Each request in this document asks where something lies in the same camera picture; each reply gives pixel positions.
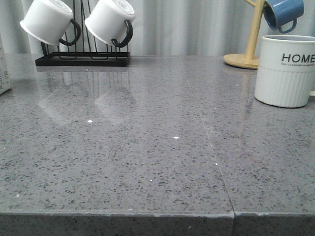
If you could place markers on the right white hanging mug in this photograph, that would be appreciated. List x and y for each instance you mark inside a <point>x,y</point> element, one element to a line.
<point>111,22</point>

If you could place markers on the blue hanging mug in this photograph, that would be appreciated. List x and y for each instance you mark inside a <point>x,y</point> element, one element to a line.
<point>282,15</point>

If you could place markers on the whole milk carton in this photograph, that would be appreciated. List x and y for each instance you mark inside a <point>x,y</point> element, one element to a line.
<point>5,83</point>

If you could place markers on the white hanging mug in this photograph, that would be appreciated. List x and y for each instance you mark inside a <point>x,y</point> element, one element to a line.
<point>111,22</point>
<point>48,20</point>

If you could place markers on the left white hanging mug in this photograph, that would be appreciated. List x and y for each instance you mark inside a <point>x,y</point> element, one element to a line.
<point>48,20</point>

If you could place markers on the wooden mug tree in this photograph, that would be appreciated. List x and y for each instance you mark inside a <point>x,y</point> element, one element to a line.
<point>249,60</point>

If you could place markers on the white HOME mug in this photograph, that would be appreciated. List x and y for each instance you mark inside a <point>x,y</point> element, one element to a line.
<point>286,70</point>

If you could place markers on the black wire mug rack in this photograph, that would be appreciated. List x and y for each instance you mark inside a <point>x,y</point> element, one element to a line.
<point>88,50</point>

